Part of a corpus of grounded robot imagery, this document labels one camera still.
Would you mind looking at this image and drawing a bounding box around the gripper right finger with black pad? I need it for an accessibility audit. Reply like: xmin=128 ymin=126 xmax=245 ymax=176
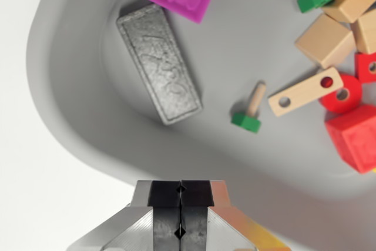
xmin=179 ymin=179 xmax=290 ymax=251

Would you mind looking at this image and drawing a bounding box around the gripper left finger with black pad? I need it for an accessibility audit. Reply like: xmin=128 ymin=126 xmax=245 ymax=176
xmin=66 ymin=179 xmax=182 ymax=251

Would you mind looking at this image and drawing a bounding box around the grey plastic bin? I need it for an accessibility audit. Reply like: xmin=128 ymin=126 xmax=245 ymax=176
xmin=25 ymin=0 xmax=376 ymax=251

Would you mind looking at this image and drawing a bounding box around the wooden strip with holes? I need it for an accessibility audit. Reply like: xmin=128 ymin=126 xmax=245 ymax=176
xmin=267 ymin=66 xmax=345 ymax=118

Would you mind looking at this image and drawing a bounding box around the red embossed rubber block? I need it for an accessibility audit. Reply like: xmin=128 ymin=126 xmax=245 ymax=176
xmin=324 ymin=104 xmax=376 ymax=174

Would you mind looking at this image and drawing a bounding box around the grey Expo board eraser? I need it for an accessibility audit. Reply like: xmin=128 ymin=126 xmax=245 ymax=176
xmin=115 ymin=4 xmax=204 ymax=126

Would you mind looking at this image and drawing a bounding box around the red wooden wheel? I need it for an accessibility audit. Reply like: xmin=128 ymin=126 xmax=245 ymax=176
xmin=318 ymin=73 xmax=363 ymax=114

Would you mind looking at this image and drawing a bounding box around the red wooden cube with hole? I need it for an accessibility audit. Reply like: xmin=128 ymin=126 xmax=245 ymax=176
xmin=354 ymin=51 xmax=376 ymax=85

